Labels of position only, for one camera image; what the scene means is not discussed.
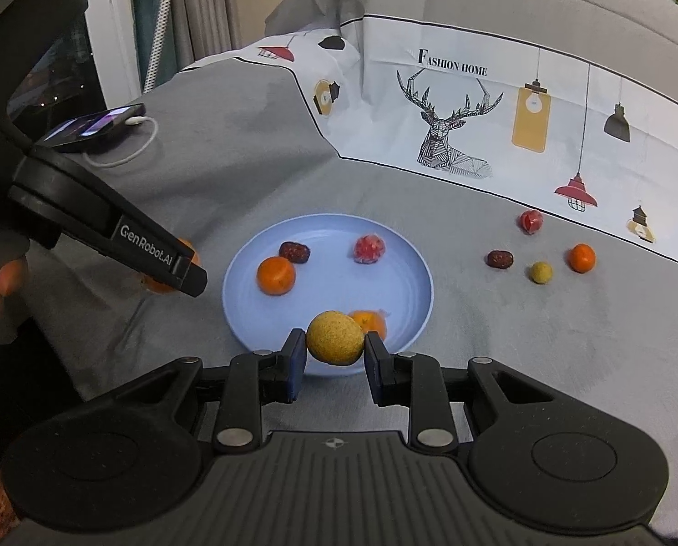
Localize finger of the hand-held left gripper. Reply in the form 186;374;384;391
60;185;208;299

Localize white charging cable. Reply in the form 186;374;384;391
83;116;159;169

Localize black smartphone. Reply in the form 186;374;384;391
39;103;147;154

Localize teal curtain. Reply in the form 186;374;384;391
128;0;177;92

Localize person's left hand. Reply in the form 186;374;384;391
0;258;30;343

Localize striped pole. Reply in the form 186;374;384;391
142;0;179;95

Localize small orange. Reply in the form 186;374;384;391
568;243;597;274
142;239;202;295
347;309;388;338
257;256;297;297

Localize red hawthorn ball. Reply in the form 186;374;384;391
516;209;545;236
353;233;386;265

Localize light blue plate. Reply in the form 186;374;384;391
221;213;435;377

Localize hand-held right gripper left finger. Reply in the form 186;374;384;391
89;329;309;455

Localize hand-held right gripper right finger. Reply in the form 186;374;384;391
363;333;593;451

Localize white door frame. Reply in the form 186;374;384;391
86;0;147;109

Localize grey curtain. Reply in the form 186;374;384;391
174;0;243;66

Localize grey printed bed sheet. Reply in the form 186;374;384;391
17;0;678;524

